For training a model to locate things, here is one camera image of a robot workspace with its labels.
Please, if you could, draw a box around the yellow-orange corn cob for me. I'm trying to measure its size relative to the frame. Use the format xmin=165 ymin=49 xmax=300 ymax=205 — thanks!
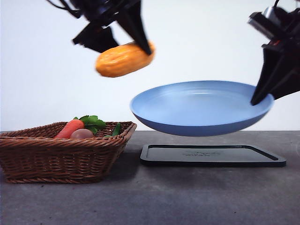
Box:
xmin=95 ymin=40 xmax=156 ymax=78

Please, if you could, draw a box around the blue round plate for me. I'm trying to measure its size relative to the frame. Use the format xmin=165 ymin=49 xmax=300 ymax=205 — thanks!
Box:
xmin=129 ymin=80 xmax=275 ymax=137

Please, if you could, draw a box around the brown wicker basket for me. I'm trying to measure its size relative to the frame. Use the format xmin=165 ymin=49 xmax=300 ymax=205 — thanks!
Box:
xmin=0 ymin=121 xmax=138 ymax=184

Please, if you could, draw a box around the green leafy vegetable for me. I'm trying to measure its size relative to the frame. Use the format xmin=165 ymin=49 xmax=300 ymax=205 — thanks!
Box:
xmin=73 ymin=115 xmax=107 ymax=134

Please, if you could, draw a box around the green pepper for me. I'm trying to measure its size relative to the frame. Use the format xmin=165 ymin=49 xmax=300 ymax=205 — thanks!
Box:
xmin=104 ymin=123 xmax=122 ymax=138

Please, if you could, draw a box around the orange carrot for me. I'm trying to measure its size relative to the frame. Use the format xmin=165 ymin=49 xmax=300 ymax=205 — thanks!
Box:
xmin=54 ymin=119 xmax=85 ymax=139

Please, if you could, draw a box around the brown egg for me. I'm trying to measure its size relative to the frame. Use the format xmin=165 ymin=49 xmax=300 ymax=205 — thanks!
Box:
xmin=70 ymin=128 xmax=95 ymax=140

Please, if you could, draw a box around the black rectangular tray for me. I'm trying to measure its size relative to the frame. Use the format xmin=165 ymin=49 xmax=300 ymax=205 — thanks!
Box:
xmin=140 ymin=143 xmax=287 ymax=168

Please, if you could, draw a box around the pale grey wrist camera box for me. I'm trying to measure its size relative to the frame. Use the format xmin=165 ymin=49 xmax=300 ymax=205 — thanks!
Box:
xmin=247 ymin=6 xmax=283 ymax=36

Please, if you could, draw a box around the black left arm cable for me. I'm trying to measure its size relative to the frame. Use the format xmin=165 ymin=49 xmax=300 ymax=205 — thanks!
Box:
xmin=46 ymin=0 xmax=82 ymax=19

